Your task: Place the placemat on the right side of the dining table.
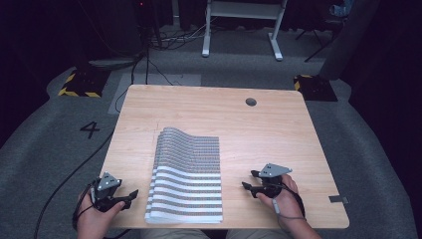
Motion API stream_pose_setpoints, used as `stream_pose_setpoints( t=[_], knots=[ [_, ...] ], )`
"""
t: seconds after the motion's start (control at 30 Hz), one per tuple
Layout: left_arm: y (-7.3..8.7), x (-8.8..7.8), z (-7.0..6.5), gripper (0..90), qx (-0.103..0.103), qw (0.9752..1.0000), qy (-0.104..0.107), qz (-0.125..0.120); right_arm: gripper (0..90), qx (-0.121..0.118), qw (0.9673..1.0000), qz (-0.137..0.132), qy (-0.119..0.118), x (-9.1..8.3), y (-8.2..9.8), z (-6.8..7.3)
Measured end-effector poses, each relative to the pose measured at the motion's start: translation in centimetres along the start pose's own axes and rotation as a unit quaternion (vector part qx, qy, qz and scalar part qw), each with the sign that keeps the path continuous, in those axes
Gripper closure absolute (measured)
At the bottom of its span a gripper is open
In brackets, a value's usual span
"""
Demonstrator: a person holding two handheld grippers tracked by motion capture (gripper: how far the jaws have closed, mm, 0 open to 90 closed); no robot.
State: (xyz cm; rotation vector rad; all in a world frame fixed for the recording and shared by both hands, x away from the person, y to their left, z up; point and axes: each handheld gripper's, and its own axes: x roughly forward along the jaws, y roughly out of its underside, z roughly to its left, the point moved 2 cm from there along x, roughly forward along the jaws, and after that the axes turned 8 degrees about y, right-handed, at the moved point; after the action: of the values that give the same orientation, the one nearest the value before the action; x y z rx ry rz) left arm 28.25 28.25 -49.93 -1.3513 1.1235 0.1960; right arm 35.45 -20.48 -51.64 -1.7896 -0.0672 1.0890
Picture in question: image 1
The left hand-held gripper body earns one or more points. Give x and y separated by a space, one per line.
106 186

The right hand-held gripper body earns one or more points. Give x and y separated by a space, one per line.
271 182

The grey white striped cloth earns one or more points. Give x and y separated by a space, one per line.
186 179

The person's right hand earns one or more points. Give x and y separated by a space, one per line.
288 202

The person's left hand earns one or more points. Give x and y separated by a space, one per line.
96 219

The grey tape strip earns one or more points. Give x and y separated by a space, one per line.
338 199

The dark round table grommet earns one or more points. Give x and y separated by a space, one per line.
251 102

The black yellow striped stand base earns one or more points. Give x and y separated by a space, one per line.
84 84
315 88

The grey round stand base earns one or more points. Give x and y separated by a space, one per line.
111 62

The black chair base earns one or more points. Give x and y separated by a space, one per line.
318 40

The black stand pole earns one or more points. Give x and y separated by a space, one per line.
146 40

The blue cloth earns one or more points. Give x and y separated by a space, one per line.
341 8

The white metal desk frame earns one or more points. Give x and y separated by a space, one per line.
244 10

